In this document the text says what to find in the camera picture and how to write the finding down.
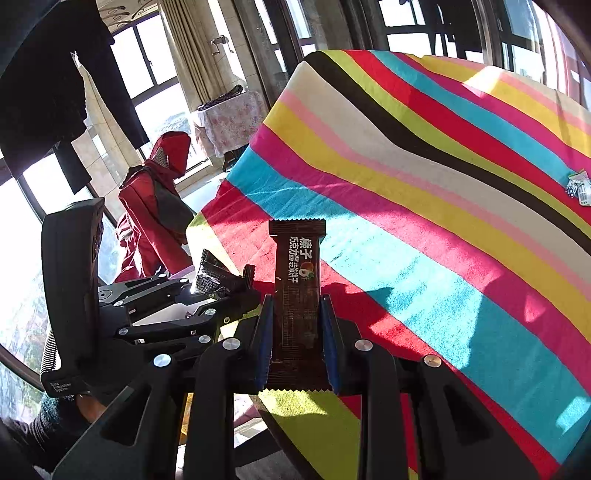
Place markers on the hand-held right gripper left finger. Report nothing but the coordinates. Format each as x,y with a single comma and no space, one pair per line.
264,346

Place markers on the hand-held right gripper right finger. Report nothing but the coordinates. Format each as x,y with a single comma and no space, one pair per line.
330,350

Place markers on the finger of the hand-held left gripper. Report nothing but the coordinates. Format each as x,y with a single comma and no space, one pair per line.
221,314
152,288

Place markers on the small brown snack packet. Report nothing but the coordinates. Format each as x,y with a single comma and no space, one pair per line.
214,277

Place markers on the brown chocolate bar packet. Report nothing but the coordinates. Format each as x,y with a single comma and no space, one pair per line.
295,295

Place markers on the person's left forearm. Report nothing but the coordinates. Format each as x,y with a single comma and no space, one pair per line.
46,424

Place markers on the large arched window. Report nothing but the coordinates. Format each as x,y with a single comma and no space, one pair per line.
18,277

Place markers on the dark cloth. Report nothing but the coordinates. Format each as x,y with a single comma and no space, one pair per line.
175,212

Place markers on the red jacket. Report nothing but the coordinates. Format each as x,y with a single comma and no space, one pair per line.
147,207

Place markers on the hanging dark garment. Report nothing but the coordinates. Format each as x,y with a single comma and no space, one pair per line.
74,168

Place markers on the grey mesh office chair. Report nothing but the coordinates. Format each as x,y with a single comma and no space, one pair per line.
162,159

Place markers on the black iron table stand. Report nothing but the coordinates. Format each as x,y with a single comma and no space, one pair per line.
235,159

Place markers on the floral cloth covered table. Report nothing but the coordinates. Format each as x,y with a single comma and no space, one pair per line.
231,122

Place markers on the hanging dark trousers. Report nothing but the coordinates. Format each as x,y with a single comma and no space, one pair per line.
120,106

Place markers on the rainbow striped cloth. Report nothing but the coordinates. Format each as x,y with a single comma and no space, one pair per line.
415,184

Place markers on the dark bundle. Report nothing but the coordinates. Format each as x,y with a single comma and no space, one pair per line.
219,98

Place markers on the hanging dark jacket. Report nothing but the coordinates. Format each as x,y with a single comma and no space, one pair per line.
41,83

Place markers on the beige curtain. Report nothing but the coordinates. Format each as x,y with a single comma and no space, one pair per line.
194,50

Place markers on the green and white snack packet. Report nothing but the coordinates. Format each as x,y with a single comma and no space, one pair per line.
581,189

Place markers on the hanging dark clothes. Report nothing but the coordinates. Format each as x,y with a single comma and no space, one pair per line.
450,23

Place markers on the metal wall bracket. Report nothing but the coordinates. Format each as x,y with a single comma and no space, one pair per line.
219,44

